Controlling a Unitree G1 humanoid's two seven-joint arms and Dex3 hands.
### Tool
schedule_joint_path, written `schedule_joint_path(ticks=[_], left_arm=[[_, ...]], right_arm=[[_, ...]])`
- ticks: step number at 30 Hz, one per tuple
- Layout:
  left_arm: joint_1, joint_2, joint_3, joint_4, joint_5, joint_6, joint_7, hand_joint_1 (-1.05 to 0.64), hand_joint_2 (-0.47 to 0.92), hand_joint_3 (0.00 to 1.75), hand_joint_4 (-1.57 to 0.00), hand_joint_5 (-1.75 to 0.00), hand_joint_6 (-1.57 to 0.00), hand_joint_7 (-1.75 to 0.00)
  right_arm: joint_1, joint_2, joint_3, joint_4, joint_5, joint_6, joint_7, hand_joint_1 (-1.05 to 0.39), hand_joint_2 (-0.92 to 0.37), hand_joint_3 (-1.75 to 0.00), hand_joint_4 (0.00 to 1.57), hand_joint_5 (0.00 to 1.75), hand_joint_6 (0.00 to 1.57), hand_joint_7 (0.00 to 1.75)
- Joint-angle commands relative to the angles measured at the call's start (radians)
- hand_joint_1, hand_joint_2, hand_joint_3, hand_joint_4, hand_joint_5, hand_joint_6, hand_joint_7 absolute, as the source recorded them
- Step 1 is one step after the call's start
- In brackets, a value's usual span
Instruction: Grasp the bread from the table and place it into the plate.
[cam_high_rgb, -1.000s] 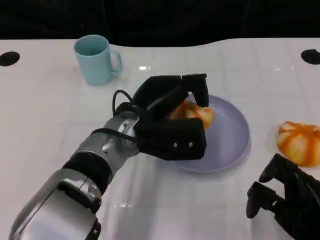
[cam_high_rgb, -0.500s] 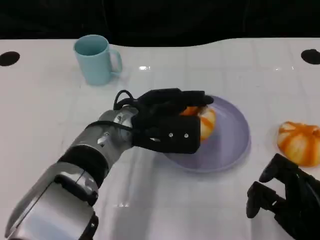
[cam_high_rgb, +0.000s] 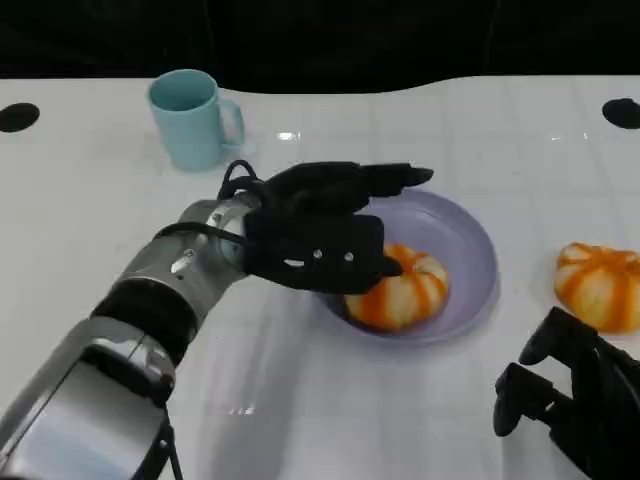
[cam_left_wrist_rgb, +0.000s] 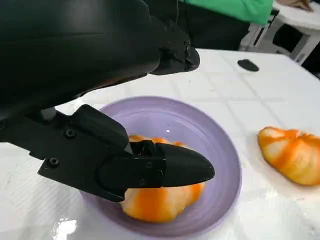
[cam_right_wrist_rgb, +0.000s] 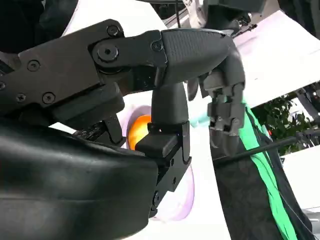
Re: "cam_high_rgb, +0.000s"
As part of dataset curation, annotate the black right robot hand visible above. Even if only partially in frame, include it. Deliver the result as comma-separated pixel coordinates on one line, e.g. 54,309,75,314
493,306,640,480

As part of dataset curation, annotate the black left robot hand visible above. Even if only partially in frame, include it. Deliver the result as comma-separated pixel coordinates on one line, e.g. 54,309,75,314
257,160,435,277

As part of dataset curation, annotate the orange white toy bread roll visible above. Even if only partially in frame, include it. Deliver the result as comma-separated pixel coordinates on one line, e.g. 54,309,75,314
553,242,640,335
343,243,450,334

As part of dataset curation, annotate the lilac plate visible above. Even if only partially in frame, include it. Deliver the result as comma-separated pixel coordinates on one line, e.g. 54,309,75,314
312,189,500,346

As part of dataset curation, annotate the pale green mug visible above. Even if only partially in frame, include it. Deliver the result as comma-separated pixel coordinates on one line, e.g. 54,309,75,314
147,68,246,173

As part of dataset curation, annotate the black round table grommet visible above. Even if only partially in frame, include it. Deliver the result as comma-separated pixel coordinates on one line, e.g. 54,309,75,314
0,102,41,134
601,97,640,130

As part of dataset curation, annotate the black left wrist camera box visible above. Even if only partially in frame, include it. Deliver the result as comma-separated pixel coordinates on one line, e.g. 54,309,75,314
243,212,387,297

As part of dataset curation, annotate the black looped wrist cable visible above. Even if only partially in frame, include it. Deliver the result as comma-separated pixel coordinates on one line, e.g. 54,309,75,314
153,159,267,250

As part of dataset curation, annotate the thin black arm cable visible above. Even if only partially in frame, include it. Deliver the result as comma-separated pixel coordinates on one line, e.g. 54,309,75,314
157,412,184,480

